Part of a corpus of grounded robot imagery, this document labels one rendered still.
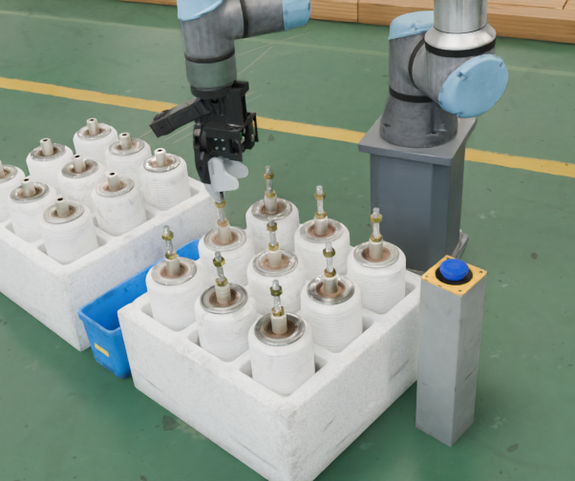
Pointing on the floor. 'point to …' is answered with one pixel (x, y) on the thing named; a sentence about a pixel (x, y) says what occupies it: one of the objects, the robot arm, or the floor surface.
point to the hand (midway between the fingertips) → (215, 192)
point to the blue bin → (131, 287)
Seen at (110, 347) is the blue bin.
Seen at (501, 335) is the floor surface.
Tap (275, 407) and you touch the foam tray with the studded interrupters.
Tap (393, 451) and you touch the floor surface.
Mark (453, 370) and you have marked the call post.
